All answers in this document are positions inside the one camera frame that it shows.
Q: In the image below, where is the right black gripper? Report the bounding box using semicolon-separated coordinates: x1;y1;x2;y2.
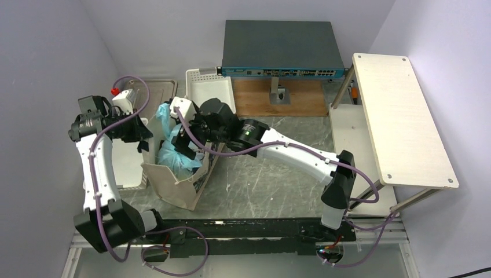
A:
172;106;229;159

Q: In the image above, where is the light blue plastic grocery bag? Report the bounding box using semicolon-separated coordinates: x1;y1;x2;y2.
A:
156;103;204;181

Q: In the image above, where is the beige canvas tote bag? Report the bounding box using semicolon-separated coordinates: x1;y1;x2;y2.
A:
141;117;218;211

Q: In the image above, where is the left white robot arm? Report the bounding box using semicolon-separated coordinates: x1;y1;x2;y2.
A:
68;96;167;253

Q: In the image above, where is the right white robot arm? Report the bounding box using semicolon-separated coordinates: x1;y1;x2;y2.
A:
170;97;356;240

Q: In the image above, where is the white perforated basket left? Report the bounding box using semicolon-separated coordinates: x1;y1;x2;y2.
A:
111;139;147;190

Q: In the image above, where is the white perforated basket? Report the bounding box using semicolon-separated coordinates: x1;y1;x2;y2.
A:
185;68;236;113
111;139;147;190

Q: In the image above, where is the metal tray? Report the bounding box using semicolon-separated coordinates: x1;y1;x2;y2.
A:
128;79;178;119

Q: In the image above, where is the white perforated basket rear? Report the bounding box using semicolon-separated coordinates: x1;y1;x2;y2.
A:
185;68;236;113

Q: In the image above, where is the wooden board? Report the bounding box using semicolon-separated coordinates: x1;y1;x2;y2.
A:
232;79;328;117

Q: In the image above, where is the metal monitor stand base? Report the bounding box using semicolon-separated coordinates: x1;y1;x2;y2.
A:
269;77;291;105

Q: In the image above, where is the orange object behind shelf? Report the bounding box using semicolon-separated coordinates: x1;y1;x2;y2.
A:
350;87;358;105

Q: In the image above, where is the white shelf table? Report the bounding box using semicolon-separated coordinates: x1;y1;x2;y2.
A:
328;53;459;217

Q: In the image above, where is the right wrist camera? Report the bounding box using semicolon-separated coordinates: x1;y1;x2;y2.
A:
169;97;196;122

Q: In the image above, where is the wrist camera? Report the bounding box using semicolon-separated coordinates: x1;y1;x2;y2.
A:
169;97;196;122
111;87;137;114

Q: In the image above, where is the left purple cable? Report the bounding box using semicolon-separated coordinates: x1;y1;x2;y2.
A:
87;75;210;277

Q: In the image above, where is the purple cable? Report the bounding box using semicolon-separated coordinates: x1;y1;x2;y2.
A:
174;107;401;269
87;75;210;277

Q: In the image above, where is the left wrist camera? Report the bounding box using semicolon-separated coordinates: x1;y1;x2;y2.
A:
111;87;137;114

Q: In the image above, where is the network switch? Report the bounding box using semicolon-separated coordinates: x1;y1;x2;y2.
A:
217;20;345;79

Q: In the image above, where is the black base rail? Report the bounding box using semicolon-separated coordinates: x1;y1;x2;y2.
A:
134;217;356;258

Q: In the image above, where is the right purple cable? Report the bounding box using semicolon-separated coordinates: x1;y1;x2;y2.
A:
174;107;401;269

